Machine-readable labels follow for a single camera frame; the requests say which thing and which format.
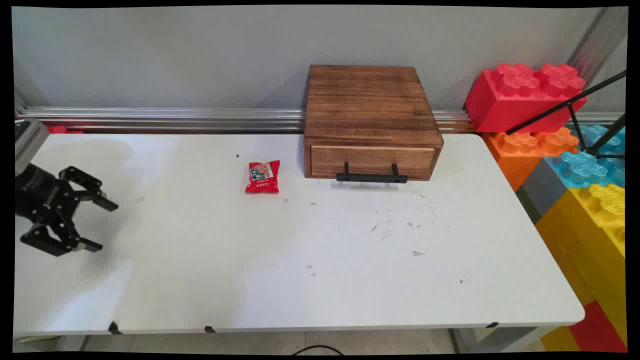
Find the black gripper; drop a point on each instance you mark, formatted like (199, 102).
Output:
(36, 197)

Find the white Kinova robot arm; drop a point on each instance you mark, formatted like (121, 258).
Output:
(30, 145)

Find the red snack packet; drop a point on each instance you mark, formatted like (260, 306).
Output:
(262, 177)

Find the brown wooden drawer cabinet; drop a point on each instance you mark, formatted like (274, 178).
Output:
(370, 105)

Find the grey table leg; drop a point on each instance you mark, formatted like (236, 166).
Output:
(490, 339)

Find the big orange toy brick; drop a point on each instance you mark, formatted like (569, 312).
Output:
(520, 150)

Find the big red toy brick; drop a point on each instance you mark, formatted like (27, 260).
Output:
(515, 102)

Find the big grey toy brick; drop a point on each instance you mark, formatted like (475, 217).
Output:
(542, 187)

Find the small yellow toy brick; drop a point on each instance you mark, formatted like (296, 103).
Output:
(557, 341)

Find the black tripod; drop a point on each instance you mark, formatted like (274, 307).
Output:
(570, 105)

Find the big blue toy brick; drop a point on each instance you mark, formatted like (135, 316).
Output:
(582, 170)

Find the big yellow toy brick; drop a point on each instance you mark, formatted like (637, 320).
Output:
(595, 235)

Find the red toy brick under yellow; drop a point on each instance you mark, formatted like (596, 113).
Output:
(597, 332)

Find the red item behind rail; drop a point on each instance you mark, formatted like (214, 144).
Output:
(65, 130)

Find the aluminium rail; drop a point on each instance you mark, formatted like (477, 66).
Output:
(150, 118)

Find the aluminium upright post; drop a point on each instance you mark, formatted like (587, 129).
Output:
(600, 40)

